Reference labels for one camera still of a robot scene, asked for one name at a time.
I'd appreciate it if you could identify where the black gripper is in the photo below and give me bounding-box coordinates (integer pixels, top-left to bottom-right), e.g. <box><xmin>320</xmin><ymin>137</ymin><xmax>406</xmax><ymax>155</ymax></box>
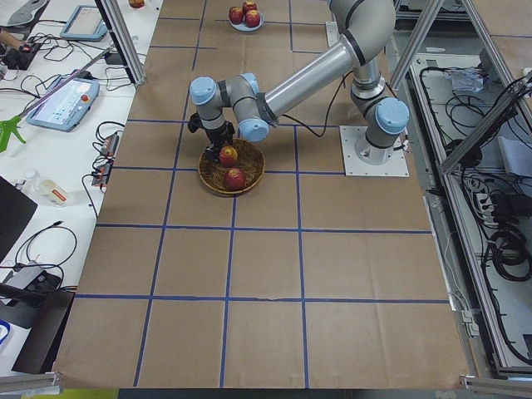
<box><xmin>205</xmin><ymin>121</ymin><xmax>235</xmax><ymax>163</ymax></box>

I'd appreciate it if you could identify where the red yellow apple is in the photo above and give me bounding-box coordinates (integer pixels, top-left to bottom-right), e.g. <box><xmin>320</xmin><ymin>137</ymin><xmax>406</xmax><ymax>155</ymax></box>
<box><xmin>219</xmin><ymin>145</ymin><xmax>239</xmax><ymax>168</ymax></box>

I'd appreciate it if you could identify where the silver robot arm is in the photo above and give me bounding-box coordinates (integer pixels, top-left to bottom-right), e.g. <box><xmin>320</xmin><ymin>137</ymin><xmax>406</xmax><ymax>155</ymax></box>
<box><xmin>188</xmin><ymin>0</ymin><xmax>410</xmax><ymax>165</ymax></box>

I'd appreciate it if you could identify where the round wicker basket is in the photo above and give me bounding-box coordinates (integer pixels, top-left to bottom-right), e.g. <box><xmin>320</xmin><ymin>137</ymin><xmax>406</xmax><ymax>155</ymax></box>
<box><xmin>199</xmin><ymin>139</ymin><xmax>265</xmax><ymax>196</ymax></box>

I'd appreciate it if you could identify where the dark red apple in basket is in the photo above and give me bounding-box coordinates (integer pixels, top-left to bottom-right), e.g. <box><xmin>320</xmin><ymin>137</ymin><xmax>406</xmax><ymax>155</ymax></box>
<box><xmin>224</xmin><ymin>168</ymin><xmax>246</xmax><ymax>191</ymax></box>

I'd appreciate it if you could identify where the light blue plate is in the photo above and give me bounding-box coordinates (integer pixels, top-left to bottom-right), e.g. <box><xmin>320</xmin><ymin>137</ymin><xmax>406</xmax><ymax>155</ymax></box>
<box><xmin>229</xmin><ymin>12</ymin><xmax>264</xmax><ymax>32</ymax></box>

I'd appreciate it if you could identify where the red apple bottom of plate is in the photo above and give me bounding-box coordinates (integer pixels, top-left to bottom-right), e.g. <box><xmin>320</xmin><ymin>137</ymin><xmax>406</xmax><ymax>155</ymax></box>
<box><xmin>244</xmin><ymin>10</ymin><xmax>261</xmax><ymax>29</ymax></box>

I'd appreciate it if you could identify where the red apple top of plate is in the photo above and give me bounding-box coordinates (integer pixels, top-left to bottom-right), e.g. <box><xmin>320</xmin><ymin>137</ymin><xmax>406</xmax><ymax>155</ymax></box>
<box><xmin>228</xmin><ymin>6</ymin><xmax>244</xmax><ymax>25</ymax></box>

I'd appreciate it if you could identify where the teach pendant near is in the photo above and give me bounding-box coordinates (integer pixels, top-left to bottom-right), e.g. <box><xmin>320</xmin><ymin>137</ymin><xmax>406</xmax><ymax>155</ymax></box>
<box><xmin>26</xmin><ymin>77</ymin><xmax>100</xmax><ymax>132</ymax></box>

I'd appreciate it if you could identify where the teach pendant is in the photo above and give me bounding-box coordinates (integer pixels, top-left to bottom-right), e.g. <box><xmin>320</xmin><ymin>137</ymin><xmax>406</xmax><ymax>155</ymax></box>
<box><xmin>26</xmin><ymin>77</ymin><xmax>100</xmax><ymax>132</ymax></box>
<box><xmin>60</xmin><ymin>5</ymin><xmax>107</xmax><ymax>42</ymax></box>

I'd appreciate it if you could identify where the plastic bottle on desk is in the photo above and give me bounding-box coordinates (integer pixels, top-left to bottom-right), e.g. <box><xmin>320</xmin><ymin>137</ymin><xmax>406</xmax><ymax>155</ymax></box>
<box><xmin>24</xmin><ymin>169</ymin><xmax>70</xmax><ymax>206</ymax></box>

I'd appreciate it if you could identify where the teach pendant far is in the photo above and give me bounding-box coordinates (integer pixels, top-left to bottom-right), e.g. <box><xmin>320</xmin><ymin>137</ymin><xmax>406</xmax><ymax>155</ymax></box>
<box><xmin>60</xmin><ymin>5</ymin><xmax>107</xmax><ymax>42</ymax></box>

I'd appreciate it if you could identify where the green tipped metal rod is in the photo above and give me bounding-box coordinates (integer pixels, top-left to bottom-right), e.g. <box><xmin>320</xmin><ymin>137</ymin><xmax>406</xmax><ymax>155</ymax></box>
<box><xmin>1</xmin><ymin>44</ymin><xmax>116</xmax><ymax>152</ymax></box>

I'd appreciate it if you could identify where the black box on desk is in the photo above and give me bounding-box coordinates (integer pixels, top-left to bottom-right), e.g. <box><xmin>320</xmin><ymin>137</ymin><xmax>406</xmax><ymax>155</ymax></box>
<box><xmin>1</xmin><ymin>290</ymin><xmax>74</xmax><ymax>374</ymax></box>

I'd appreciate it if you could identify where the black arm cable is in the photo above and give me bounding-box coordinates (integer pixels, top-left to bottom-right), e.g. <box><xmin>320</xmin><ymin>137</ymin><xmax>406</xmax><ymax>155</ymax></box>
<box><xmin>282</xmin><ymin>74</ymin><xmax>348</xmax><ymax>138</ymax></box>

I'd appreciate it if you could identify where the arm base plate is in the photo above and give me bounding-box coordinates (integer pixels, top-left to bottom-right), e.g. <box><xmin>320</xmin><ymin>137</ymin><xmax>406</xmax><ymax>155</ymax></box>
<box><xmin>325</xmin><ymin>21</ymin><xmax>340</xmax><ymax>47</ymax></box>
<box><xmin>339</xmin><ymin>126</ymin><xmax>410</xmax><ymax>178</ymax></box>

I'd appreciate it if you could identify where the aluminium frame post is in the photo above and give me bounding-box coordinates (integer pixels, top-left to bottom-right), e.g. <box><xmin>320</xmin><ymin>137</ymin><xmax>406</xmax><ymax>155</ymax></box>
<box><xmin>95</xmin><ymin>0</ymin><xmax>146</xmax><ymax>86</ymax></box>

